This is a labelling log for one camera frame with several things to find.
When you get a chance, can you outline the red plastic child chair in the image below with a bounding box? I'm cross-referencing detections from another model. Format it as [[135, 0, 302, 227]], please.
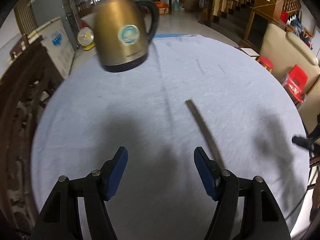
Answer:
[[281, 64, 308, 103]]

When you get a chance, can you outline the red yellow round stool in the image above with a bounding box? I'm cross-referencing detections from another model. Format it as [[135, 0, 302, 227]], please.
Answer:
[[256, 56, 274, 73]]

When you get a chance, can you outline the beige sofa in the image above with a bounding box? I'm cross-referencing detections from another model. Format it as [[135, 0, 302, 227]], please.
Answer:
[[259, 23, 319, 133]]

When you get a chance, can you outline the small white step stool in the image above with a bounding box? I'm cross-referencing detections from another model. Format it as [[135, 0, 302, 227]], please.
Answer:
[[238, 47, 259, 58]]

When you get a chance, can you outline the dark wooden sideboard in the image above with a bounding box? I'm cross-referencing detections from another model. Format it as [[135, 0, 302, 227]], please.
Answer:
[[1, 37, 63, 239]]

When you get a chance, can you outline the small white fan heater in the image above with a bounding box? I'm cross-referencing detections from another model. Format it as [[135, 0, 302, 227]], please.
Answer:
[[77, 27, 95, 51]]

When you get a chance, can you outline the white chest freezer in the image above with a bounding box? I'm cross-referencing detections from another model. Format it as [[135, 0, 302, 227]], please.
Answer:
[[7, 16, 75, 80]]

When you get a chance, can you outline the gold electric kettle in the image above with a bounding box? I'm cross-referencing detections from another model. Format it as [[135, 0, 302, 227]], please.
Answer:
[[93, 0, 159, 73]]

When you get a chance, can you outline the grey refrigerator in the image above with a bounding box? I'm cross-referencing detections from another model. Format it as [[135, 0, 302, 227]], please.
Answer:
[[28, 0, 79, 50]]

